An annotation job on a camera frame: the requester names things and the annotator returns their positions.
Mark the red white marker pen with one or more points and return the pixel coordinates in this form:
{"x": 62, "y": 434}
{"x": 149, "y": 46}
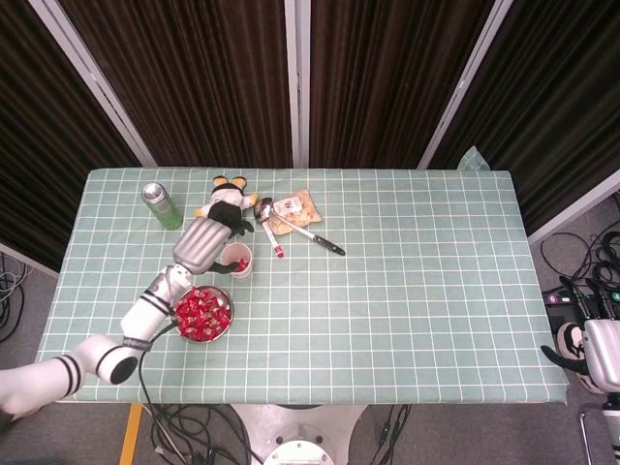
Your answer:
{"x": 276, "y": 239}

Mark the round steel plate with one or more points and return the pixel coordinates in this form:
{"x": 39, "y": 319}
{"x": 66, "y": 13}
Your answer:
{"x": 226, "y": 294}

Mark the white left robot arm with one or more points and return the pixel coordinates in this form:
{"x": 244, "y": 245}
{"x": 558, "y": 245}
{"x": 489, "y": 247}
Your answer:
{"x": 145, "y": 315}

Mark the green checked tablecloth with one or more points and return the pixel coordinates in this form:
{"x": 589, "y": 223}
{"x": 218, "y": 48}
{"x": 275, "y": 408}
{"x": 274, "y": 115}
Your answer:
{"x": 387, "y": 315}

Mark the yellow floor tape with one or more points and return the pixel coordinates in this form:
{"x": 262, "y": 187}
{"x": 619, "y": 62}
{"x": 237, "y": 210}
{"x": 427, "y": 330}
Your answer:
{"x": 131, "y": 436}

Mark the white paper cup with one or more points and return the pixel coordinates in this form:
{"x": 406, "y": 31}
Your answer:
{"x": 244, "y": 276}

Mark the white partition post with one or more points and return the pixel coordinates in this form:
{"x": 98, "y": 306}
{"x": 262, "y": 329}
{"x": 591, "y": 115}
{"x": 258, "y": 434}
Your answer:
{"x": 466, "y": 82}
{"x": 297, "y": 82}
{"x": 95, "y": 82}

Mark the black white plush penguin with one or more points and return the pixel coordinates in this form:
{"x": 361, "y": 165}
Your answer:
{"x": 227, "y": 196}

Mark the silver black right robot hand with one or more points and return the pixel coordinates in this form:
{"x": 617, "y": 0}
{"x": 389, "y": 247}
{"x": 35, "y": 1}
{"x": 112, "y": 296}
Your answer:
{"x": 605, "y": 353}

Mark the clear snack bag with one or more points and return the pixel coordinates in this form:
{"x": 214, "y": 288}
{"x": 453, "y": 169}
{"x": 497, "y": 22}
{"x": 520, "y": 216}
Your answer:
{"x": 302, "y": 213}

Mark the green drink can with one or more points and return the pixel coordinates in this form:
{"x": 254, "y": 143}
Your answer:
{"x": 167, "y": 215}

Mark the white partition rail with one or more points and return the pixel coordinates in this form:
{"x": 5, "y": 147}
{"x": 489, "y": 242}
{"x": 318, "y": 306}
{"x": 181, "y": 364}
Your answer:
{"x": 29, "y": 259}
{"x": 571, "y": 210}

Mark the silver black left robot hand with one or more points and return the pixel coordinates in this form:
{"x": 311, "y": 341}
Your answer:
{"x": 201, "y": 242}

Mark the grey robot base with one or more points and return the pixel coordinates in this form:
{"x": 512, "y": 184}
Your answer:
{"x": 295, "y": 426}

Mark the black power strip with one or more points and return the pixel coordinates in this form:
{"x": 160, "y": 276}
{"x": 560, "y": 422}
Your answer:
{"x": 554, "y": 299}

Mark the dark brown curtain panel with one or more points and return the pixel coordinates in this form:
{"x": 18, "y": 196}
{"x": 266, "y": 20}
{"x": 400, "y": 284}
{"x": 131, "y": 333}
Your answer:
{"x": 39, "y": 145}
{"x": 194, "y": 87}
{"x": 387, "y": 87}
{"x": 557, "y": 121}

